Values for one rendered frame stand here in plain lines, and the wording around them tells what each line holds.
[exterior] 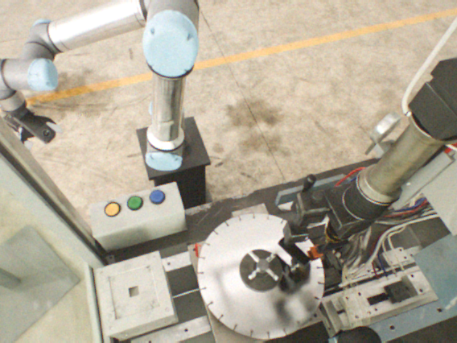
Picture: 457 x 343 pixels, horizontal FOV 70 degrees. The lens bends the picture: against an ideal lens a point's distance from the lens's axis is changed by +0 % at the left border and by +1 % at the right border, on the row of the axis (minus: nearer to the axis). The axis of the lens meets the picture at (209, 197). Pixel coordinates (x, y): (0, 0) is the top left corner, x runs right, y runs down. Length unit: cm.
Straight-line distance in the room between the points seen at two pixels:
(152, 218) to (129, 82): 185
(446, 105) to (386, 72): 263
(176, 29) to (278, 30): 252
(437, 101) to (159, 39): 51
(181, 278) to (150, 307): 19
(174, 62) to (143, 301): 60
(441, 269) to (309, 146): 178
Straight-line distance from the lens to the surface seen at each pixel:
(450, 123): 47
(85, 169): 228
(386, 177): 58
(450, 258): 64
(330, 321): 106
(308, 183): 64
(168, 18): 75
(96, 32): 96
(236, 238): 90
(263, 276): 85
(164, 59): 76
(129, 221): 100
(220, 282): 87
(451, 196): 57
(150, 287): 93
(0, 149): 59
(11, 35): 352
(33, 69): 95
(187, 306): 105
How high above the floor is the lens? 179
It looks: 62 degrees down
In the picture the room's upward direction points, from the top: 1 degrees clockwise
